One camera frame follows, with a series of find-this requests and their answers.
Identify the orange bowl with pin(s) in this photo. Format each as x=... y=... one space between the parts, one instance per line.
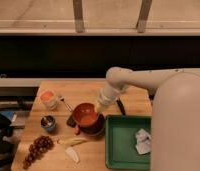
x=85 y=115

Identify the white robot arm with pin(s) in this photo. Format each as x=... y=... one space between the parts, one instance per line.
x=175 y=122

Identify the metal spoon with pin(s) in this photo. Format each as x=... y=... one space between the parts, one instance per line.
x=66 y=104

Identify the purple bowl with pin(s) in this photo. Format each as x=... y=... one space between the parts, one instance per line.
x=95 y=128

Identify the small orange carrot piece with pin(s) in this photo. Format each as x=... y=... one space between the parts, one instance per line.
x=76 y=131

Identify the blue metal cup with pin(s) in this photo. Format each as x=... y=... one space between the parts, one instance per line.
x=48 y=123

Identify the crumpled white cloth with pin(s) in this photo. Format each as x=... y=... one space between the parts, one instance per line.
x=143 y=142

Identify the green plastic tray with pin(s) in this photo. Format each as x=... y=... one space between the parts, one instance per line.
x=120 y=141

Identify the white plastic knife piece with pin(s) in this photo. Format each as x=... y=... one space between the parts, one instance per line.
x=72 y=154

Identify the bunch of red grapes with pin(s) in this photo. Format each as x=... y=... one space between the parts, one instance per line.
x=36 y=150

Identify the black object at left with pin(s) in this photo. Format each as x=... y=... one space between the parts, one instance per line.
x=5 y=146

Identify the black handled brush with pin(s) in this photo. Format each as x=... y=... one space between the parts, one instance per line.
x=121 y=106

